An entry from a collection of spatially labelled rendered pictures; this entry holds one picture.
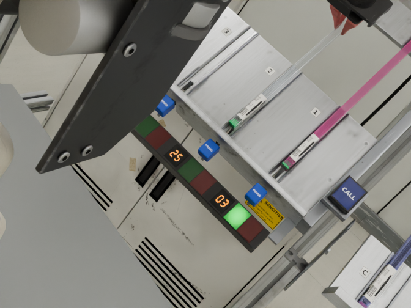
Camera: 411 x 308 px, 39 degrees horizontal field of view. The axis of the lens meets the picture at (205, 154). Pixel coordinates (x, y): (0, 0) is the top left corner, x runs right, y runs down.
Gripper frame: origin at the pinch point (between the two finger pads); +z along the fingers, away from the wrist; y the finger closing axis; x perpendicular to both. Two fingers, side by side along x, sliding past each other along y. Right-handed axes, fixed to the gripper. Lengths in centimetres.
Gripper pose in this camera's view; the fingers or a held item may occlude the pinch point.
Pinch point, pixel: (342, 27)
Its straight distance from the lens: 112.5
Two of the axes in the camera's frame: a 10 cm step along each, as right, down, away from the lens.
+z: -1.3, 4.2, 9.0
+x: -7.0, 6.1, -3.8
